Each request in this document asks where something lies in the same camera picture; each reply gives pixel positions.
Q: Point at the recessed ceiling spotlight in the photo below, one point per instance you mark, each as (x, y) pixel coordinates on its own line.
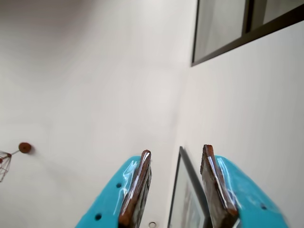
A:
(152, 224)

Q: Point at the dark framed window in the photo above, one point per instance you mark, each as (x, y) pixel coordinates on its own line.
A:
(261, 32)

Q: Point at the black framed picture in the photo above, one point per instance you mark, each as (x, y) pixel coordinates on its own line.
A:
(187, 202)

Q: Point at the teal gripper finger with brown pad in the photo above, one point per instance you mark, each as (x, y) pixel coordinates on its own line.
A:
(107, 202)
(249, 202)

